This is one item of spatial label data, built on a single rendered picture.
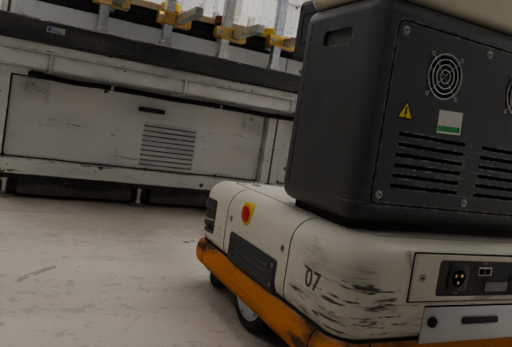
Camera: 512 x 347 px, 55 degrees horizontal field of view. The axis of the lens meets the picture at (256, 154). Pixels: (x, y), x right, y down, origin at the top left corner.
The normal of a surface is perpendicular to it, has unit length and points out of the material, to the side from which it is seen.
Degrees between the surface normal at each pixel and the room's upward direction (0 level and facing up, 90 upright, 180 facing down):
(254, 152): 90
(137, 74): 90
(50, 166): 90
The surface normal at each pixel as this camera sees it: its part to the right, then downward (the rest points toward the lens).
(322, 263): -0.89, -0.11
